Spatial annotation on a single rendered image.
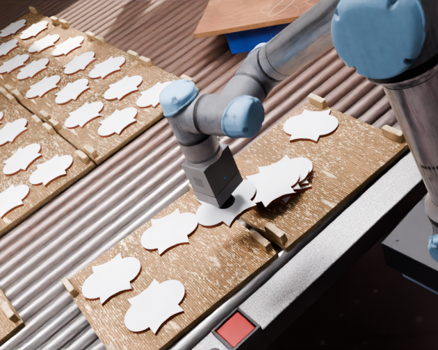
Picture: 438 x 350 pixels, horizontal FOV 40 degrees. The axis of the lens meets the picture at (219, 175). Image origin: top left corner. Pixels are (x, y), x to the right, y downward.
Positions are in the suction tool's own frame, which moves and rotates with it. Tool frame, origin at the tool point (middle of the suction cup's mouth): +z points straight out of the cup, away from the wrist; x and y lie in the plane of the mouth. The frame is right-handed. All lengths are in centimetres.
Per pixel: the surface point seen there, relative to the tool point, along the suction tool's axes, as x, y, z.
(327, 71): -16, -65, 13
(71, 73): -114, -40, 11
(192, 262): -7.2, 10.5, 11.4
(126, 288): -16.4, 23.4, 10.3
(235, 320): 11.3, 18.1, 12.1
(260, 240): 6.2, 0.2, 8.7
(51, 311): -34, 36, 14
